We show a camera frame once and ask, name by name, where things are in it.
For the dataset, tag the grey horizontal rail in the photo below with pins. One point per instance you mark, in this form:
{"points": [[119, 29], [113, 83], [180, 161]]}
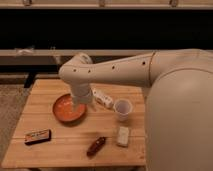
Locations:
{"points": [[51, 57]]}

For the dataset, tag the dark red snack bar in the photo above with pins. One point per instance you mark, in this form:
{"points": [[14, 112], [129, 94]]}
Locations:
{"points": [[96, 146]]}

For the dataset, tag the white rectangular packet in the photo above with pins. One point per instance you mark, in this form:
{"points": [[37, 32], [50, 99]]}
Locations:
{"points": [[102, 98]]}

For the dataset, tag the black and orange box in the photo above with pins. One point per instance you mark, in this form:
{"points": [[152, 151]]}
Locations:
{"points": [[37, 137]]}

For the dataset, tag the white sponge block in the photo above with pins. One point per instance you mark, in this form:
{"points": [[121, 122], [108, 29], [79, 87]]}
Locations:
{"points": [[123, 136]]}

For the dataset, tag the wooden table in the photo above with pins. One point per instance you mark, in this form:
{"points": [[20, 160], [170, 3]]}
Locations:
{"points": [[70, 142]]}

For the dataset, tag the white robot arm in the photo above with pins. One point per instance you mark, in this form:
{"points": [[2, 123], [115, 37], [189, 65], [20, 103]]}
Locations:
{"points": [[178, 108]]}

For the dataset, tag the orange ceramic bowl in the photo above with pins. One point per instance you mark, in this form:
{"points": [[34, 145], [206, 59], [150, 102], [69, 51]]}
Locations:
{"points": [[65, 111]]}

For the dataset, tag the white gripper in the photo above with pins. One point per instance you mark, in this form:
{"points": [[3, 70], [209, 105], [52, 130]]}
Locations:
{"points": [[81, 94]]}

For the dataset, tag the clear plastic cup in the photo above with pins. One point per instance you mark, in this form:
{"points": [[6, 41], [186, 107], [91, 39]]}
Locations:
{"points": [[122, 108]]}

